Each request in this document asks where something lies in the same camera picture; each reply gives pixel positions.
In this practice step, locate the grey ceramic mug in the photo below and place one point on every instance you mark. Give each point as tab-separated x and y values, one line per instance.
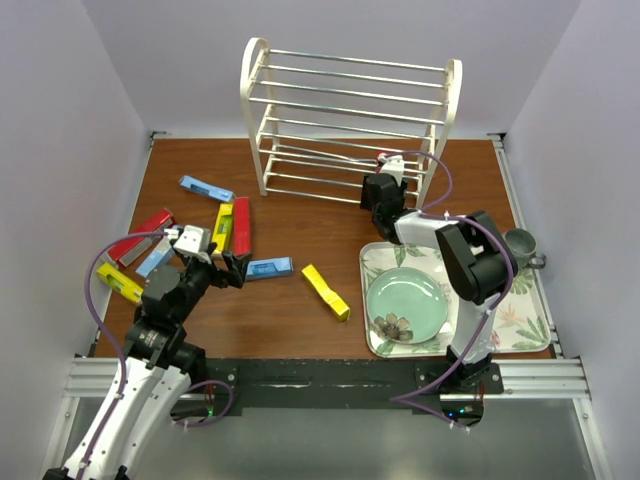
523	247

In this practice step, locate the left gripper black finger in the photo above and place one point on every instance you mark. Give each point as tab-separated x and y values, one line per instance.
212	250
236	269

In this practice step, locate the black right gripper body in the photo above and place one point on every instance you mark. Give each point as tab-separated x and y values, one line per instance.
365	203

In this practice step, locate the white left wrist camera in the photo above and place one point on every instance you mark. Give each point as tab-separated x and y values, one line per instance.
190	242

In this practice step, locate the light blue toothpaste box far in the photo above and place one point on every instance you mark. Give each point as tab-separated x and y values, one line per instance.
207	190

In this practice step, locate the crumpled yellow toothpaste box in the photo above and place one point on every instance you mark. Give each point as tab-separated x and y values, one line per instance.
332	299

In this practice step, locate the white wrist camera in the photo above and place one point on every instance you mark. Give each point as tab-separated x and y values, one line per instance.
393	166
190	242

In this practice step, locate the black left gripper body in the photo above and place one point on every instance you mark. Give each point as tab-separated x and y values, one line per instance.
197	276

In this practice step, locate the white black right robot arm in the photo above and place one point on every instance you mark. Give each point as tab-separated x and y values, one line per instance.
478	264

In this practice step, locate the blue toothpaste box centre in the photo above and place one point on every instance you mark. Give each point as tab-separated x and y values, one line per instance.
269	268

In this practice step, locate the aluminium frame rail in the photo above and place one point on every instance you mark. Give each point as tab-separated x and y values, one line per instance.
365	419

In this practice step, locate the cream metal-rod shelf rack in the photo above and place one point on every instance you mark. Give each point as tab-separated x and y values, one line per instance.
316	122

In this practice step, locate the leaf-pattern serving tray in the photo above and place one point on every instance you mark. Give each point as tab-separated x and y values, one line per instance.
520	324

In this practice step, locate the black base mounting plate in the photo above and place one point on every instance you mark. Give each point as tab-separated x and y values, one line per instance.
327	384

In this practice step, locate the green ceramic plate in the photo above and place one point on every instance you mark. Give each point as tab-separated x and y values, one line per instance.
405	306

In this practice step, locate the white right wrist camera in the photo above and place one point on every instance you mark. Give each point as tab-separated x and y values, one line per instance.
393	166

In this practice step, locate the blue silver toothpaste box left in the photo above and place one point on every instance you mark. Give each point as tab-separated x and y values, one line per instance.
161	254

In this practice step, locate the yellow toothpaste box left edge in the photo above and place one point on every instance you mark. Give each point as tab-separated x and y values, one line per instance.
120	283

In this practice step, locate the yellow toothpaste box upright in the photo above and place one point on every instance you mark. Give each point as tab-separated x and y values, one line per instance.
223	229

